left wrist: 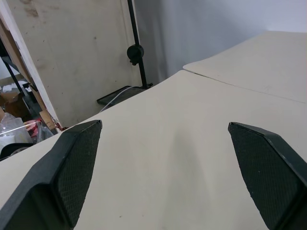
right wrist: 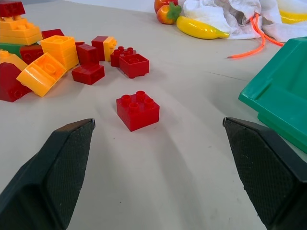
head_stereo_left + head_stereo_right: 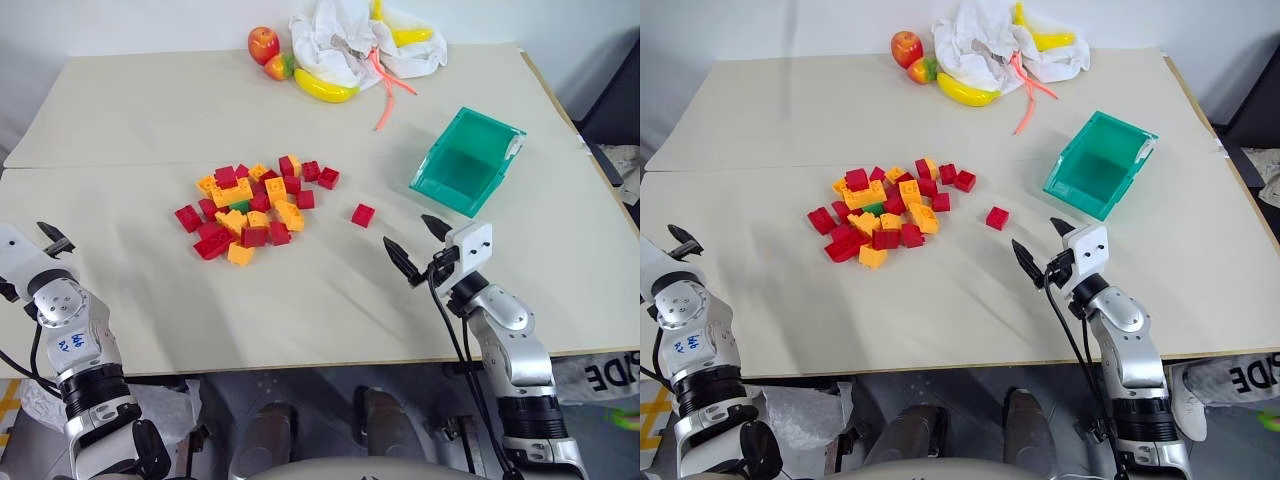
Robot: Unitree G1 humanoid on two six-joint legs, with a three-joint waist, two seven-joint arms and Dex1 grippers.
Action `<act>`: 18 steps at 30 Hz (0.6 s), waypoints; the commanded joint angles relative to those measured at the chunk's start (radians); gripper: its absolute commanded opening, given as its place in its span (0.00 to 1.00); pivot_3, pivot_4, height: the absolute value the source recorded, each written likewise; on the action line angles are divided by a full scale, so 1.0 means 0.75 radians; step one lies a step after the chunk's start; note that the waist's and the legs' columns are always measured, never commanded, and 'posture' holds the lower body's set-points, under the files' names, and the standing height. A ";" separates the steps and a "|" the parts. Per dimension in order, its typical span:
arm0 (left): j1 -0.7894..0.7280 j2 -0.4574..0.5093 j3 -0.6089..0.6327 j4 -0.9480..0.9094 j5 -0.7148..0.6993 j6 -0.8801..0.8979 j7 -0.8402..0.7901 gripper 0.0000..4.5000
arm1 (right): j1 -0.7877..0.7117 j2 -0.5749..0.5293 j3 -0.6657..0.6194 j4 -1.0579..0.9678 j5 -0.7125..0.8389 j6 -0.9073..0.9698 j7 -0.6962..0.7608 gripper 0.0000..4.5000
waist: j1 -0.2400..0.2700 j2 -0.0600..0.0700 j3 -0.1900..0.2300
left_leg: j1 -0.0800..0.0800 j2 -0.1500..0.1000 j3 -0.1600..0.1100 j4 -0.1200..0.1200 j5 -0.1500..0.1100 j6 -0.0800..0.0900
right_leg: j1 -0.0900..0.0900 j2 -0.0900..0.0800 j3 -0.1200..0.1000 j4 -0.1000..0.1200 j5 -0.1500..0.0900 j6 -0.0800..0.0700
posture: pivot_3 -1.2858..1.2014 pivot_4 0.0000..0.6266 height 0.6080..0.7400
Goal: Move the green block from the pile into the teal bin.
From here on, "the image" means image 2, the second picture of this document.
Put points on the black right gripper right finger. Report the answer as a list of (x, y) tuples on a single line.
[(263, 172)]

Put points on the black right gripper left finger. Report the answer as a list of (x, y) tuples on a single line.
[(45, 177)]

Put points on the green plastic bin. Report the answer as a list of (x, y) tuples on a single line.
[(280, 95)]

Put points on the yellow stacked blocks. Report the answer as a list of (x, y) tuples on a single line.
[(18, 32)]

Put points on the dark red sloped block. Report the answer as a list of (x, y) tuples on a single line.
[(9, 83)]

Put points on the yellow curved hollow block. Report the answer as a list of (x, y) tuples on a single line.
[(40, 75)]

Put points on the single red toy brick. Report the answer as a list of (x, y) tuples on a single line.
[(138, 111)]

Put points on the yellow plastic building brick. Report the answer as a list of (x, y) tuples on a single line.
[(10, 60)]

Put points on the yellow hollow square block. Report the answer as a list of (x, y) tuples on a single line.
[(61, 49)]

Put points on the green plastic building brick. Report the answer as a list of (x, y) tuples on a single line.
[(10, 48)]

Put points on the joined red and yellow bricks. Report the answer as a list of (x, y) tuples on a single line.
[(103, 46)]

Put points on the upside-down red plastic building brick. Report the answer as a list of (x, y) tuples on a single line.
[(134, 64)]

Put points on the red plastic studded building brick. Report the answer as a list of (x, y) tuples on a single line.
[(120, 54)]

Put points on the yellow toy banana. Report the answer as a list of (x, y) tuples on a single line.
[(200, 28), (293, 16)]

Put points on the white cloth bag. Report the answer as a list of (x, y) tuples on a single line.
[(230, 16)]

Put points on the red toy apple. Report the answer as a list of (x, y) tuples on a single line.
[(161, 3)]

